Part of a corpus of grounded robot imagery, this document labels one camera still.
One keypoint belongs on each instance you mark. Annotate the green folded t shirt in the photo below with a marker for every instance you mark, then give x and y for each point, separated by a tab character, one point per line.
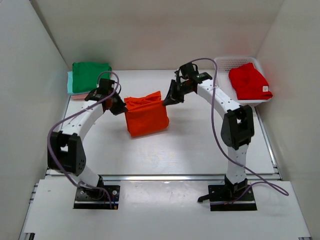
85	75

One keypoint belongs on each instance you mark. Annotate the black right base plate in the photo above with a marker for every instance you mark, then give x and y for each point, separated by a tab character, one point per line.
221	200

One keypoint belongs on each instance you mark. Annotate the teal folded t shirt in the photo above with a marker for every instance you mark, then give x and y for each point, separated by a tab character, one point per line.
70	84

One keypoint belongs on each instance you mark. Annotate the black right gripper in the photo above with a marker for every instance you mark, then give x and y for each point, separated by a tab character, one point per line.
172	98

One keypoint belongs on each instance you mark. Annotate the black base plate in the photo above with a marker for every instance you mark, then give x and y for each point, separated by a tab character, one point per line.
91	199
221	200

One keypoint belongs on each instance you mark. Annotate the red t shirt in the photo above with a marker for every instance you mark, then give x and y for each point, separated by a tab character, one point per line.
249	83

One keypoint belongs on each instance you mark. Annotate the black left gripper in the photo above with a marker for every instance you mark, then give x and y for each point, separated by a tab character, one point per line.
121	108

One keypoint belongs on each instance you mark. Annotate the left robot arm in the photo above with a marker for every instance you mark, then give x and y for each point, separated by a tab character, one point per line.
65	151

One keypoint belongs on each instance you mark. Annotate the white plastic basket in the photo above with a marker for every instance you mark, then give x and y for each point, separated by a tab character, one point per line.
224	65

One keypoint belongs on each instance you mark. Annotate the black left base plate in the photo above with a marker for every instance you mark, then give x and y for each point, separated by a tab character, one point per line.
91	199

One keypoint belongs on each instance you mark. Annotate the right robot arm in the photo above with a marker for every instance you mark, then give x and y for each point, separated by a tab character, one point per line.
237	121

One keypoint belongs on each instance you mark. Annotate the orange t shirt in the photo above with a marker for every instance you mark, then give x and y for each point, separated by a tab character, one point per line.
146	115

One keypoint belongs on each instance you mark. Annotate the pink folded t shirt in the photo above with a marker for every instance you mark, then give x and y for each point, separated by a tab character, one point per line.
79	97

